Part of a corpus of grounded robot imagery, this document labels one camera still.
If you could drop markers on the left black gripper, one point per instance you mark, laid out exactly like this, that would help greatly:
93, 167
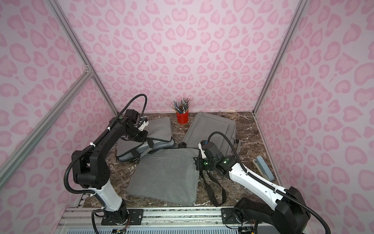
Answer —
149, 141

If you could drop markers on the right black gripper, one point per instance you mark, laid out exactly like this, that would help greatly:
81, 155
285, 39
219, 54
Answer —
200, 163

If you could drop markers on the grey laptop sleeve top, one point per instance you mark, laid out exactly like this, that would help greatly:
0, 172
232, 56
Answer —
159, 137

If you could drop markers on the grey laptop bag with strap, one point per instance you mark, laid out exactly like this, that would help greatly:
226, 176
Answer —
169, 175

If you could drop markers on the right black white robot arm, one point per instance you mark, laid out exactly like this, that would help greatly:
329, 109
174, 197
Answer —
285, 209

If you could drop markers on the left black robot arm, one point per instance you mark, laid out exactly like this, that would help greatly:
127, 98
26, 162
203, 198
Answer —
88, 172

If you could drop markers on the grey backpack at back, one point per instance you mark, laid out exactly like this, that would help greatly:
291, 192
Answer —
203, 125

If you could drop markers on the red pencil cup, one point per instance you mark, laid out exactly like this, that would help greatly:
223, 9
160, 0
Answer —
182, 118

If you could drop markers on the bundle of pencils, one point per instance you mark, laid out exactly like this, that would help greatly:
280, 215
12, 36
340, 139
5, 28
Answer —
181, 107

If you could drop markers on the blue green stapler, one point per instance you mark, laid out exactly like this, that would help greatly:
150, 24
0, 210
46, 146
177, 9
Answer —
263, 168

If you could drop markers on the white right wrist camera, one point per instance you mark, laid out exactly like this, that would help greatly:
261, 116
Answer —
203, 156

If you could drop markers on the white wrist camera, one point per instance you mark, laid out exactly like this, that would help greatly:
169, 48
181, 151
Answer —
143, 123
203, 156

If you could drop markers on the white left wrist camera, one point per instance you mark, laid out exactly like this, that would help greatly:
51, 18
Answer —
143, 123

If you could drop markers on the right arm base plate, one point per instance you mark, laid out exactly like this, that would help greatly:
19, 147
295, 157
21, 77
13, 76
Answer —
231, 216

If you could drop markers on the aluminium front rail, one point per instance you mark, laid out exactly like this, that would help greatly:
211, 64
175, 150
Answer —
154, 220

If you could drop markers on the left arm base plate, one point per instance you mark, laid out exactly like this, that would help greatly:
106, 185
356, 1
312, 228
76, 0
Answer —
123, 217

